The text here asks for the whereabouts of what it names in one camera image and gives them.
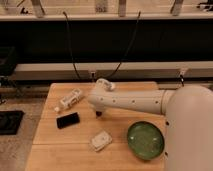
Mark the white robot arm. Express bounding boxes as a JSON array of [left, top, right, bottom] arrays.
[[88, 79, 213, 171]]

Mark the green ceramic bowl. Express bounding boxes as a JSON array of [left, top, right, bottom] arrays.
[[127, 121, 165, 160]]

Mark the clear plastic bottle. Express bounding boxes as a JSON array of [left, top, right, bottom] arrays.
[[54, 88, 83, 113]]

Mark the black smartphone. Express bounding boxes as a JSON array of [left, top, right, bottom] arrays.
[[56, 113, 80, 129]]

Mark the white rectangular box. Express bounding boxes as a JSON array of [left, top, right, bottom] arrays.
[[90, 131, 112, 152]]

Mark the wooden table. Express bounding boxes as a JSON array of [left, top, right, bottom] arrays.
[[25, 83, 165, 171]]

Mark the black floor mat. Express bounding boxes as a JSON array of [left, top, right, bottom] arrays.
[[0, 110, 24, 135]]

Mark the right black cable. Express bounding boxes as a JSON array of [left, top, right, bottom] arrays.
[[106, 11, 142, 81]]

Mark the black cable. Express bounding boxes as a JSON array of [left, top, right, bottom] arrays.
[[62, 11, 82, 81], [106, 11, 142, 81]]

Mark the left black cable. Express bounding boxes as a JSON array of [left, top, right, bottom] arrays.
[[62, 11, 82, 81]]

